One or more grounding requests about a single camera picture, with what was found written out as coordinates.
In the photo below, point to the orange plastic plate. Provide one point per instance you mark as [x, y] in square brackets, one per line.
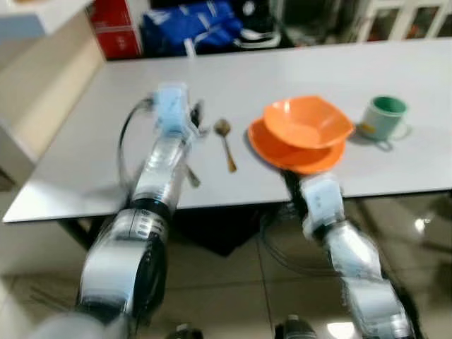
[282, 159]

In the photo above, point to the blue fabric bag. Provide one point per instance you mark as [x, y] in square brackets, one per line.
[183, 28]

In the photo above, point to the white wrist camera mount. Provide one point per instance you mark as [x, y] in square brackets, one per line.
[173, 106]
[323, 201]

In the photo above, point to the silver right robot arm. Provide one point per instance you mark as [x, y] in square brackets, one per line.
[353, 261]

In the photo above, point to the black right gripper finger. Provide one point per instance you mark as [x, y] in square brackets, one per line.
[295, 191]

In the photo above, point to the silver metal fork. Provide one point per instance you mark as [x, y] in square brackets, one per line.
[192, 176]

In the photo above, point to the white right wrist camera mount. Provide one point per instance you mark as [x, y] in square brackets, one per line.
[323, 201]

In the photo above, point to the white raised bar counter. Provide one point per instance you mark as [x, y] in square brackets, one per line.
[49, 85]

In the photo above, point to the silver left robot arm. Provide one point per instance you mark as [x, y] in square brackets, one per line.
[123, 247]

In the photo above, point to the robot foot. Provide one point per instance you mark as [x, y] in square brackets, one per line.
[185, 332]
[296, 328]

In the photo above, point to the white glass door cabinet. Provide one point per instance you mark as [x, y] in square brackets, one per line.
[367, 21]

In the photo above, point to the red cardboard box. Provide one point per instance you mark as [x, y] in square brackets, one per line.
[119, 44]
[109, 13]

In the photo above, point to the bronze metal spoon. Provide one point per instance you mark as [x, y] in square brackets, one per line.
[227, 152]

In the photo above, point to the pale green mug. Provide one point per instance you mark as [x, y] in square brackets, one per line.
[385, 116]

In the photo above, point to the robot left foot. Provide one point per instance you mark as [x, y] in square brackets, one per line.
[185, 332]

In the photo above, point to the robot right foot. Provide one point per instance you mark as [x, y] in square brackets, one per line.
[296, 328]

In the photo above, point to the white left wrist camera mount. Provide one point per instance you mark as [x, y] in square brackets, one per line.
[173, 106]

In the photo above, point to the orange plastic bowl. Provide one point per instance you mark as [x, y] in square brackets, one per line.
[307, 120]

